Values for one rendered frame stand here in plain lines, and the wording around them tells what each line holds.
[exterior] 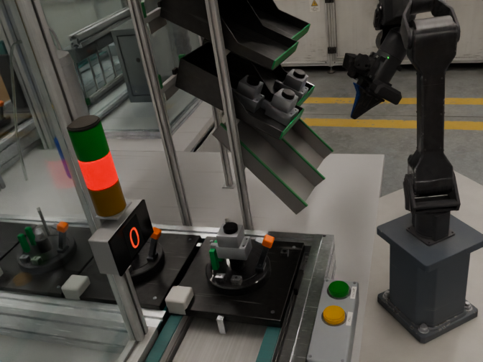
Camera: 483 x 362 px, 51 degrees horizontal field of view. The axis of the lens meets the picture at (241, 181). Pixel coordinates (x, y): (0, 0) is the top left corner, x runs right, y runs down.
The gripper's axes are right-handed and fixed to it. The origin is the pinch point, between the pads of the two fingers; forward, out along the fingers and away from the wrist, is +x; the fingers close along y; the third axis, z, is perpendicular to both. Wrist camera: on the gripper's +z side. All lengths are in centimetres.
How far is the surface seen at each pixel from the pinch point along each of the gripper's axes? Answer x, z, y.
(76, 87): 43, 62, -68
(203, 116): 43, 12, -103
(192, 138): 48, 16, -83
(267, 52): -0.7, 23.6, -3.7
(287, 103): 7.1, 14.7, -2.2
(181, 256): 48, 22, 6
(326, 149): 16.9, -8.4, -21.9
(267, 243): 30.4, 11.5, 20.4
